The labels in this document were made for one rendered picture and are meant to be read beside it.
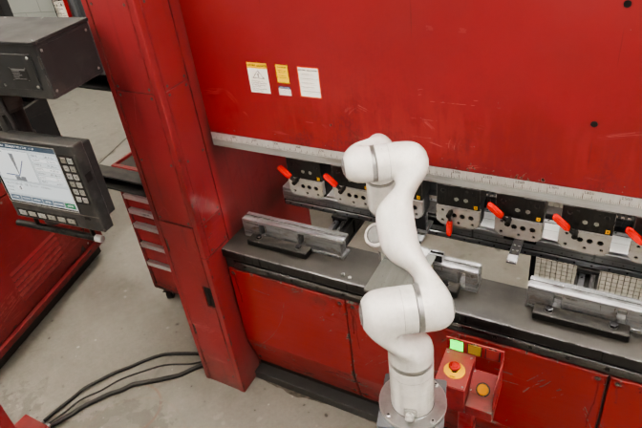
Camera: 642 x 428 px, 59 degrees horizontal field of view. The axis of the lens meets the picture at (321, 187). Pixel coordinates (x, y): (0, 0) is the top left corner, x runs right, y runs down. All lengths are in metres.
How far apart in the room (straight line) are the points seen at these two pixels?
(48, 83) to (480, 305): 1.65
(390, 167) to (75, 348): 2.63
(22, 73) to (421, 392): 1.54
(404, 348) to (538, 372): 0.85
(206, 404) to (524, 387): 1.59
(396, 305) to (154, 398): 2.07
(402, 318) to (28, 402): 2.55
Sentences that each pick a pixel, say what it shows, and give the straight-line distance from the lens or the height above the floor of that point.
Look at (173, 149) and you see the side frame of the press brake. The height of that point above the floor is 1.43.
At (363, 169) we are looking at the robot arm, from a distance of 1.48.
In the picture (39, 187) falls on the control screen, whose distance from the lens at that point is 2.31.
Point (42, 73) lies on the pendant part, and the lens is 2.01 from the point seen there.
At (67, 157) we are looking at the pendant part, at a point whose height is 1.56.
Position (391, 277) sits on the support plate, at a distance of 2.09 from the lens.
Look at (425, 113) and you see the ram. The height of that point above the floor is 1.59.
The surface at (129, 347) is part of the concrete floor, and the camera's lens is 3.57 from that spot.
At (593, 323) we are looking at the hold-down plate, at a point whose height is 0.91.
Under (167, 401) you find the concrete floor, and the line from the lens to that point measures 3.21.
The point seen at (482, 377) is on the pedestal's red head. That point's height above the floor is 0.74.
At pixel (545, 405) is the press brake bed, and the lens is 2.37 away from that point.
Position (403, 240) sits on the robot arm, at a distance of 1.43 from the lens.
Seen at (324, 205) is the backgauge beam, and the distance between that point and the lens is 2.62.
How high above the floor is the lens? 2.39
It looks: 32 degrees down
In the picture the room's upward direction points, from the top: 8 degrees counter-clockwise
